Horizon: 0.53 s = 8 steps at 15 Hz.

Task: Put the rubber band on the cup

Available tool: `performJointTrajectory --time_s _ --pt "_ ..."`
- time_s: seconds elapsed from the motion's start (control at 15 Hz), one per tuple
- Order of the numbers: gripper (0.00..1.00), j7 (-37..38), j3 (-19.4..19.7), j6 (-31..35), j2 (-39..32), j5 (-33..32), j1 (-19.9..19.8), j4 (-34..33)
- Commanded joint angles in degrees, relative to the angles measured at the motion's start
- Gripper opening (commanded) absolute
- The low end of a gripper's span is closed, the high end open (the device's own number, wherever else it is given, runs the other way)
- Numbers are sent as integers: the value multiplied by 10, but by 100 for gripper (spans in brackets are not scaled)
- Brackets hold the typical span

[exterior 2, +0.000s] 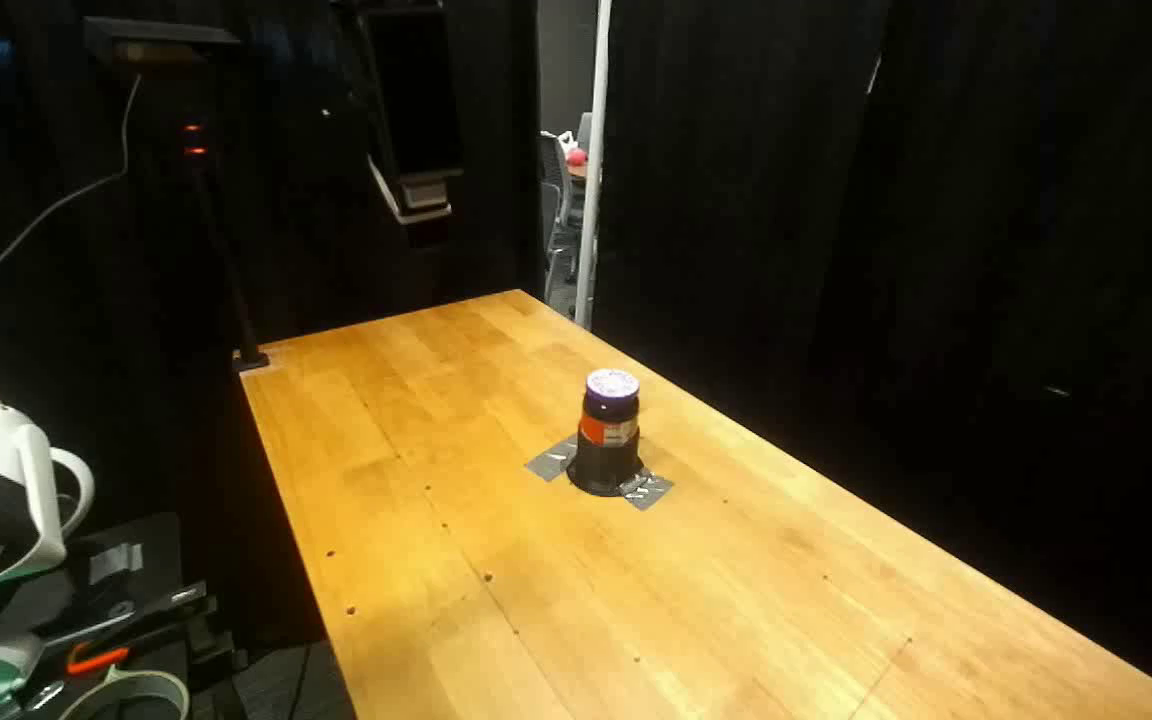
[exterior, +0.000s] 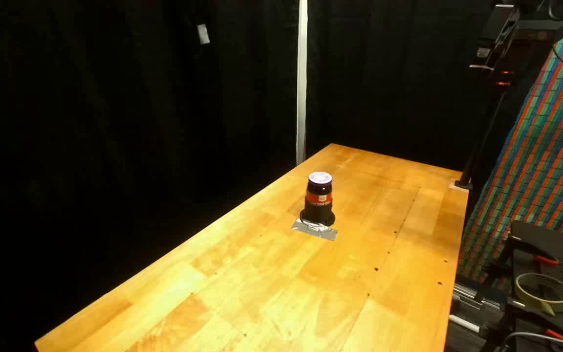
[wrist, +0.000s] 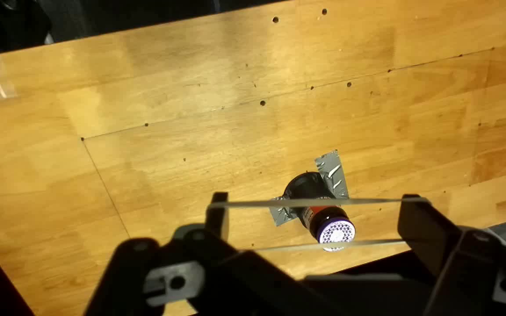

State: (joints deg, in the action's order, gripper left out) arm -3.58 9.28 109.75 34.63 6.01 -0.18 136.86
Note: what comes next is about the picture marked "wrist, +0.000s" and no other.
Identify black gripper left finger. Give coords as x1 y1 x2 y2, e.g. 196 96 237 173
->
82 189 277 316

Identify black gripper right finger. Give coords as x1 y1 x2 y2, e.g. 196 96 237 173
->
395 193 506 316

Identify translucent rubber band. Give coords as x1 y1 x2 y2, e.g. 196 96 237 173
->
207 194 432 252

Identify grey cloth pad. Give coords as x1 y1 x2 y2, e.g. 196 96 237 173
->
268 149 351 228

